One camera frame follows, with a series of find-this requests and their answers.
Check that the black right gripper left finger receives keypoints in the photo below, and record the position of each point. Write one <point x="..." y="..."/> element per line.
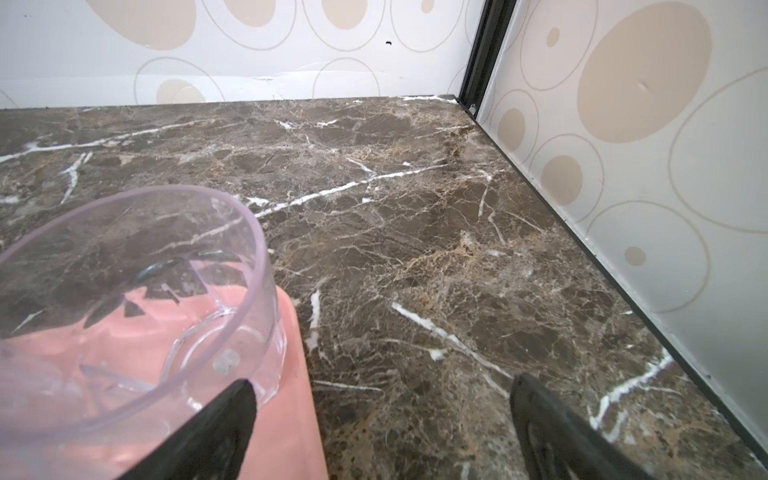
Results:
<point x="210" y="445"/>

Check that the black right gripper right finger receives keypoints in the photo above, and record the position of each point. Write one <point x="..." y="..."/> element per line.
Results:
<point x="556" y="443"/>

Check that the pink plastic tray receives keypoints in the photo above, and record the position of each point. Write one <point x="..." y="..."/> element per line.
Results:
<point x="282" y="420"/>

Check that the clear tall faceted glass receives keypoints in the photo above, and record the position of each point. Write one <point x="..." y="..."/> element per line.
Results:
<point x="171" y="241"/>

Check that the black corner frame post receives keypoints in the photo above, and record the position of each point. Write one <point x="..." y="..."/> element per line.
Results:
<point x="494" y="22"/>

